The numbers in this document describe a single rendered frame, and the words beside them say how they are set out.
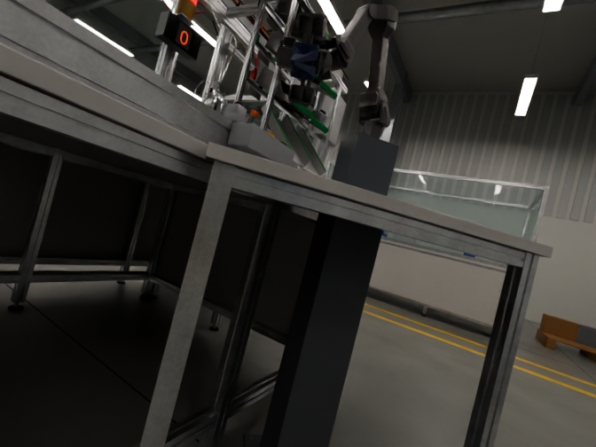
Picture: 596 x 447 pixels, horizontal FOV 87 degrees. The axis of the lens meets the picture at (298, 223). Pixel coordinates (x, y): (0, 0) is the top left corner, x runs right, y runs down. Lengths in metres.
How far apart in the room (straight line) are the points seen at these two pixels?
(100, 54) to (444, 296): 4.53
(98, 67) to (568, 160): 9.73
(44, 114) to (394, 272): 4.59
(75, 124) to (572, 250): 9.44
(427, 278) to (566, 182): 5.70
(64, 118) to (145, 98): 0.18
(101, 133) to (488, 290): 4.55
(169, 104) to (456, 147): 9.43
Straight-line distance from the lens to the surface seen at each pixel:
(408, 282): 4.81
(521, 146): 9.90
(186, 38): 1.13
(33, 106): 0.55
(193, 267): 0.65
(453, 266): 4.74
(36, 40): 0.63
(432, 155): 9.91
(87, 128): 0.57
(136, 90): 0.68
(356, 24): 1.02
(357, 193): 0.69
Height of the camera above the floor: 0.74
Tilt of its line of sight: 1 degrees up
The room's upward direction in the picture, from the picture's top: 14 degrees clockwise
